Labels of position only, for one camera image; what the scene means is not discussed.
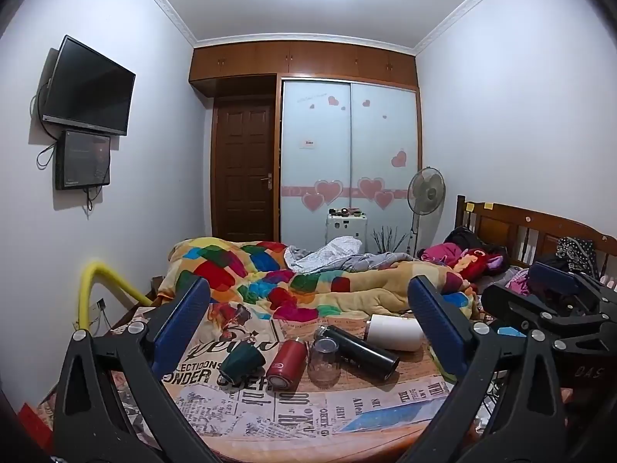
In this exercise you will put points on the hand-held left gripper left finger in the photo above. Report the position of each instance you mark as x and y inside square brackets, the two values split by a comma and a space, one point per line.
[181, 329]

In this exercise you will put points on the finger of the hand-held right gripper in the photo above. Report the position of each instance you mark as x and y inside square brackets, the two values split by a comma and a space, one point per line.
[511, 305]
[549, 277]

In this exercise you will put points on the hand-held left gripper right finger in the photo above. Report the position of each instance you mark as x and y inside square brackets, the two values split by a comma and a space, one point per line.
[436, 329]

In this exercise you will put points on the white cup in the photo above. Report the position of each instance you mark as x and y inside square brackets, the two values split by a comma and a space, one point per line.
[395, 333]

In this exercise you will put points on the dark green cup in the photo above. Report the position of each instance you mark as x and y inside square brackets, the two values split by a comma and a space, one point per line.
[241, 360]

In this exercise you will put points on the black thermos cup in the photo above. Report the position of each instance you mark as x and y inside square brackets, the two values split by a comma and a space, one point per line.
[362, 352]

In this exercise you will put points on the red cup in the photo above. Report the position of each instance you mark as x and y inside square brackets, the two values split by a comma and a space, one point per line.
[284, 364]

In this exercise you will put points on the clear glass cup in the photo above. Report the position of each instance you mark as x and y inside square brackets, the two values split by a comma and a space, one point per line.
[323, 367]

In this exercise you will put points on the black patterned cloth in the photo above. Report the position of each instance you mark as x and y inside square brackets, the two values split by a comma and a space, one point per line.
[576, 251]

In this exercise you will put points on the red plush toy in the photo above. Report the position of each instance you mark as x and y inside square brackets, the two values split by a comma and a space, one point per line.
[475, 260]

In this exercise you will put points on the wooden bed headboard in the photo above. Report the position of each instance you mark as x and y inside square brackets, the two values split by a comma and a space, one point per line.
[520, 222]

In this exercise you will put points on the pink clothing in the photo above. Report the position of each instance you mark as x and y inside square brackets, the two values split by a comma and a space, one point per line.
[441, 253]

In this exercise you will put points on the black bag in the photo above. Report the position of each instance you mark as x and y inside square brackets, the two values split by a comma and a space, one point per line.
[465, 238]

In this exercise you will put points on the colourful patchwork blanket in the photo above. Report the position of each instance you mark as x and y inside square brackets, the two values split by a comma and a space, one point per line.
[231, 265]

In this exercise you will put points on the dried branches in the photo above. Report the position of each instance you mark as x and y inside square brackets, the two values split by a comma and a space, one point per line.
[388, 241]

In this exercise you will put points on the yellow padded pipe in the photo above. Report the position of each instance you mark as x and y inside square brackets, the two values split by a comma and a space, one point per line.
[91, 275]

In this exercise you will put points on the grey white cloth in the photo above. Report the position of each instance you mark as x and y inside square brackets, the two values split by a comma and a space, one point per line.
[328, 255]

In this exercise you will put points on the white bedside cabinet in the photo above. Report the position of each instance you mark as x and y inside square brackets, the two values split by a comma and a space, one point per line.
[347, 229]

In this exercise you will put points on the newspaper print cloth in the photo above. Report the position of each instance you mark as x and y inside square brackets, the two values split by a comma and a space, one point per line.
[289, 415]

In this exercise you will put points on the standing fan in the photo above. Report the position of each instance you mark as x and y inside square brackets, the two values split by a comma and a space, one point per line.
[426, 190]

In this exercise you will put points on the brown wooden door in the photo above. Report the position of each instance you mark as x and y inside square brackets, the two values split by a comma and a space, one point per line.
[243, 173]

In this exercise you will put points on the red box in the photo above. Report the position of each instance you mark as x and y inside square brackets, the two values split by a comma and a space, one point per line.
[33, 427]

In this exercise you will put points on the sliding-door wardrobe with hearts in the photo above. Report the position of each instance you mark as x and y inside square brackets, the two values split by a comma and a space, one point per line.
[347, 154]

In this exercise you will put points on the wooden overhead cabinet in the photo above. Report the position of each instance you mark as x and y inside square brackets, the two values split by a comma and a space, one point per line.
[308, 60]

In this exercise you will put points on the wall socket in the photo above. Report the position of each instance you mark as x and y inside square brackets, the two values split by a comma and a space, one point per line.
[101, 304]

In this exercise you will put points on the small black wall monitor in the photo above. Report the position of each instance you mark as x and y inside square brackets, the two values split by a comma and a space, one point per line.
[82, 159]

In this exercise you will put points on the wall-mounted black television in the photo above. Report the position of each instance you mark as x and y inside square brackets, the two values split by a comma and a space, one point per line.
[89, 87]

